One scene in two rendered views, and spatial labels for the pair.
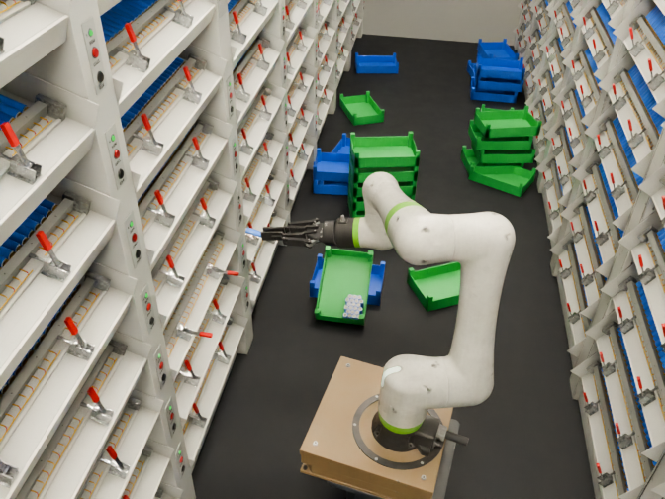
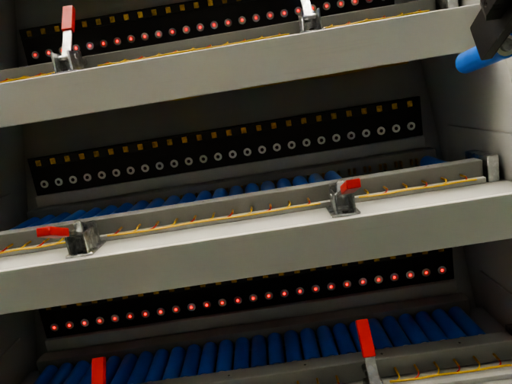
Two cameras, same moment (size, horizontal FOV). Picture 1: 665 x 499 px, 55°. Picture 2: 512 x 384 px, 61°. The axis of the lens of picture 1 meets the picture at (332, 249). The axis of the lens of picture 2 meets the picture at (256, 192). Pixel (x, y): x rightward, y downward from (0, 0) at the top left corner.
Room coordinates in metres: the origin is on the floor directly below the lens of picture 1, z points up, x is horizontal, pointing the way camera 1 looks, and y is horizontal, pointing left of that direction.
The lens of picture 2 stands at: (1.39, -0.06, 0.51)
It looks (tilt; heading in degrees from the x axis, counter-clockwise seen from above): 9 degrees up; 84
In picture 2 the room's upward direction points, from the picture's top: 9 degrees counter-clockwise
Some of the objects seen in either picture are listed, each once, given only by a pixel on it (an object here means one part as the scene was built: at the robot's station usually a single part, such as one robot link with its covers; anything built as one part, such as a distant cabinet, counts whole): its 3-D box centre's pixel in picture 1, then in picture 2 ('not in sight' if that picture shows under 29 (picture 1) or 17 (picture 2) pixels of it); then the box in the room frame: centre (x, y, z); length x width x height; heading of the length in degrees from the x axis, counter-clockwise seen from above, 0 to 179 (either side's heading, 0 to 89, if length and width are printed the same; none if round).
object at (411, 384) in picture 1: (410, 391); not in sight; (1.10, -0.21, 0.53); 0.16 x 0.13 x 0.19; 98
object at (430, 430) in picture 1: (419, 429); not in sight; (1.08, -0.25, 0.40); 0.26 x 0.15 x 0.06; 69
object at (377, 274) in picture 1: (347, 278); not in sight; (2.12, -0.07, 0.04); 0.30 x 0.20 x 0.08; 82
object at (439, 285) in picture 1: (448, 282); not in sight; (2.11, -0.51, 0.04); 0.30 x 0.20 x 0.08; 111
